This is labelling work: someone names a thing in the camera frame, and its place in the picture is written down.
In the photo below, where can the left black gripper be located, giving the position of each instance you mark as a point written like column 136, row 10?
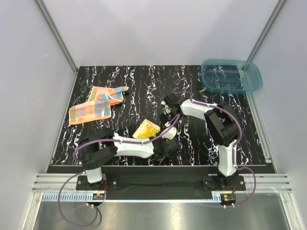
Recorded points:
column 163, row 139

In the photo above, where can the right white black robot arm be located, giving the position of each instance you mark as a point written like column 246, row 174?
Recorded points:
column 223, row 127

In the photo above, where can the right aluminium frame post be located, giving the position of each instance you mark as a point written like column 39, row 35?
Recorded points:
column 268, row 26

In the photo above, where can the yellow crocodile towel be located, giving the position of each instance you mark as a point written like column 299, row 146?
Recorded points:
column 146, row 129

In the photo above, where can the blue transparent plastic bin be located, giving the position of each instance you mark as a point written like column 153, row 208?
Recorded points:
column 231, row 76

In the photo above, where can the left aluminium frame post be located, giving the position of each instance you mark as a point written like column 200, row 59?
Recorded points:
column 60, row 42

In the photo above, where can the aluminium rail with slots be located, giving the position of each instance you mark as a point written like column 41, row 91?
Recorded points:
column 62, row 187

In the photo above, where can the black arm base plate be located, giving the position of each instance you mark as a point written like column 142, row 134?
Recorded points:
column 156, row 183

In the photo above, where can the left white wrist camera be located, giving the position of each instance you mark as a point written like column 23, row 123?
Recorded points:
column 169, row 133

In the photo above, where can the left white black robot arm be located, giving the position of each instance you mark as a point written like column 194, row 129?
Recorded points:
column 100, row 147

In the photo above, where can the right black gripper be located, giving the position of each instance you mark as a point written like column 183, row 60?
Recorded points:
column 163, row 119

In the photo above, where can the aluminium frame post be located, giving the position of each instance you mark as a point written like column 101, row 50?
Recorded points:
column 268, row 26
column 60, row 42

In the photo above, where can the orange blue patterned towel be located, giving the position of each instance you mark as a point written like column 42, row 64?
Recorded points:
column 98, row 106

